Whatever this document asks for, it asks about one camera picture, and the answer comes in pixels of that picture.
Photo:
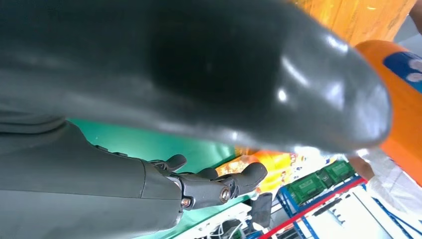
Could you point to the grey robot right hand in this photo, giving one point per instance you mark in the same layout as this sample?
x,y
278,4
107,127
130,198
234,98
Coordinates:
x,y
197,66

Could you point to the blue and red metal shelf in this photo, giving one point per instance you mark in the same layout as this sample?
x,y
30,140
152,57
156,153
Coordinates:
x,y
296,211

